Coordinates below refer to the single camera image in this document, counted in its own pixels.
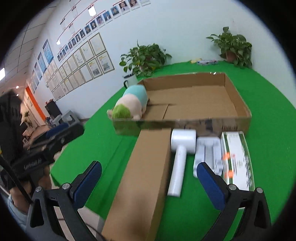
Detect long narrow cardboard tray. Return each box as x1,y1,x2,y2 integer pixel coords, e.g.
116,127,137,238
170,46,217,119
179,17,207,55
102,128,171,240

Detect white handheld appliance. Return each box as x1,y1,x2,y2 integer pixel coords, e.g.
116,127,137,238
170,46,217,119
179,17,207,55
167,129,197,197

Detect person's left hand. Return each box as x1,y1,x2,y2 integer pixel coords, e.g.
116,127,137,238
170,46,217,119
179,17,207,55
10,166,52,214

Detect grey plastic stool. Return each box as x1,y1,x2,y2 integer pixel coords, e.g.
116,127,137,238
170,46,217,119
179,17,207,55
53,110,80,126

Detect white green carton box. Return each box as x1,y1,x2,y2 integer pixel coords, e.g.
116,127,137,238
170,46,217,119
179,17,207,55
220,132,255,191

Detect green table cloth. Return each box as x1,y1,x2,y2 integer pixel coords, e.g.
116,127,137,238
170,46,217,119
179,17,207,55
51,62,295,240

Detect plush toy green hair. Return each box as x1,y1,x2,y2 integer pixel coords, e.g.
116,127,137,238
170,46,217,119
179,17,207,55
107,84,149,121

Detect white enamel mug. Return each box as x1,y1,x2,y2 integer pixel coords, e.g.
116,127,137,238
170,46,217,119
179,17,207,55
123,73,138,89

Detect large open cardboard box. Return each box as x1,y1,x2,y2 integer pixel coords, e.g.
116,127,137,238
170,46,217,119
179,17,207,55
112,72,252,136

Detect left potted green plant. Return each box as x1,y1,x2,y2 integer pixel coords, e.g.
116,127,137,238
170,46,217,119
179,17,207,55
119,43,172,77

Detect potted green plant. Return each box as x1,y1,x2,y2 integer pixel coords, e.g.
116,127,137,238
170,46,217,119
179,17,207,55
206,26,252,69
119,43,172,77

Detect yellow item on table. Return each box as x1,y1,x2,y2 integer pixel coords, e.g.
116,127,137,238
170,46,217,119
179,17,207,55
190,58,202,64

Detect right potted green plant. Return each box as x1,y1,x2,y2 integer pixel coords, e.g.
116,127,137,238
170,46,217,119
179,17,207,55
206,26,252,69

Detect black cable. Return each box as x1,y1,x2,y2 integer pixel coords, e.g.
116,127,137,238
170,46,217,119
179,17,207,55
0,156,33,205

